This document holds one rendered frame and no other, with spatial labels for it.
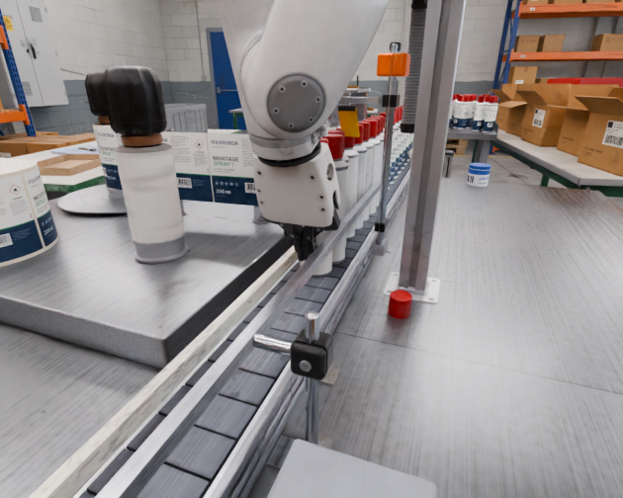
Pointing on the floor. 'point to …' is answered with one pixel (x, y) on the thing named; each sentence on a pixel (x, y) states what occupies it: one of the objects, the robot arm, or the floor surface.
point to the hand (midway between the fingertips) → (306, 245)
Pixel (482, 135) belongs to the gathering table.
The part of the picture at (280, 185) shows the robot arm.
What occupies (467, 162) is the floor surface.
